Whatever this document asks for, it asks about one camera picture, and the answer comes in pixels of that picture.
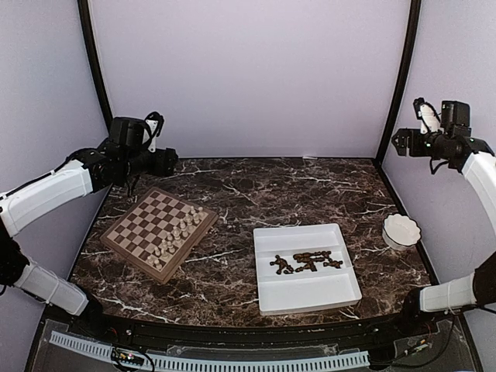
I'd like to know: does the white chess piece row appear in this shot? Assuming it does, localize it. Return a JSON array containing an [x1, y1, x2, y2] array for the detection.
[[143, 203, 206, 271]]

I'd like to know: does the pile of dark chess pieces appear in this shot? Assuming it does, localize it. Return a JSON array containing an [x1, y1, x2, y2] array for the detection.
[[269, 251, 344, 275]]

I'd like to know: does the white divided plastic tray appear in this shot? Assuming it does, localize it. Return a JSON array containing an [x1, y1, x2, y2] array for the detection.
[[253, 223, 362, 315]]

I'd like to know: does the white scalloped bowl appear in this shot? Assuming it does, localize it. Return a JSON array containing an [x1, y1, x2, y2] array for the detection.
[[382, 214, 422, 251]]

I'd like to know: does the right black frame post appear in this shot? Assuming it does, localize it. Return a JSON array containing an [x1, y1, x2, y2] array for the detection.
[[374, 0, 423, 167]]

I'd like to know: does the black front rail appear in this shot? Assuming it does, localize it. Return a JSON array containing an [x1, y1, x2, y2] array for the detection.
[[36, 309, 457, 355]]

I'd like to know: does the wooden chess board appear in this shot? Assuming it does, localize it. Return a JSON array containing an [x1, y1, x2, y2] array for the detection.
[[100, 188, 218, 284]]

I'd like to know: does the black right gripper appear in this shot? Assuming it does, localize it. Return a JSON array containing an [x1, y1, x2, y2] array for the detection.
[[392, 128, 451, 160]]

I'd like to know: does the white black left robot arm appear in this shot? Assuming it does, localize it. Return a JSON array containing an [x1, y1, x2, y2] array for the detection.
[[1, 112, 178, 338]]

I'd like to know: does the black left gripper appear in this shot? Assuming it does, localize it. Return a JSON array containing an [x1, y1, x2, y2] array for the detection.
[[122, 146, 177, 178]]

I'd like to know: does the white slotted cable duct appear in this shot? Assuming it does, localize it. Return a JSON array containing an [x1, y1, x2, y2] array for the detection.
[[49, 331, 370, 372]]

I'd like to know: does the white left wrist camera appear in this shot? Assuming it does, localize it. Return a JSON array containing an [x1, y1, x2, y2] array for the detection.
[[143, 112, 165, 153]]

